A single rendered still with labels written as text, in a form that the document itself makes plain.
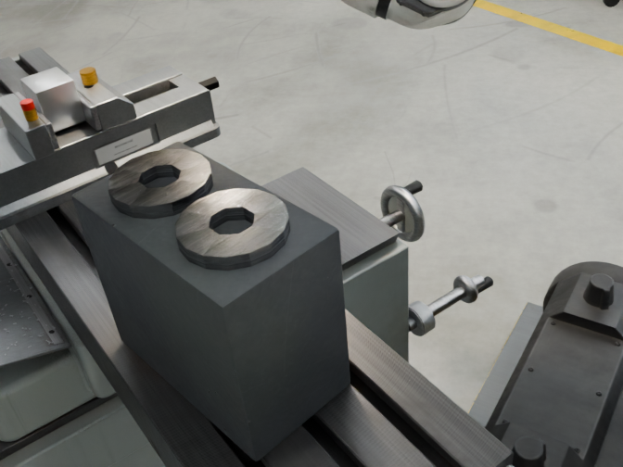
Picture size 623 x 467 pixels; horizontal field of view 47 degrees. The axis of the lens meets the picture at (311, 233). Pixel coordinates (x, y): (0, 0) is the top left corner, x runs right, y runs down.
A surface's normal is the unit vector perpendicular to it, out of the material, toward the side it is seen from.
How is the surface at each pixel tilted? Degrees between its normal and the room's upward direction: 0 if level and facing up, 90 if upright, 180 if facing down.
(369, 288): 90
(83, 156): 90
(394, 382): 0
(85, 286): 0
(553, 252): 0
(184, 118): 90
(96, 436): 90
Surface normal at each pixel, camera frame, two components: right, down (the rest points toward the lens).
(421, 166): -0.08, -0.79
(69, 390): 0.58, 0.46
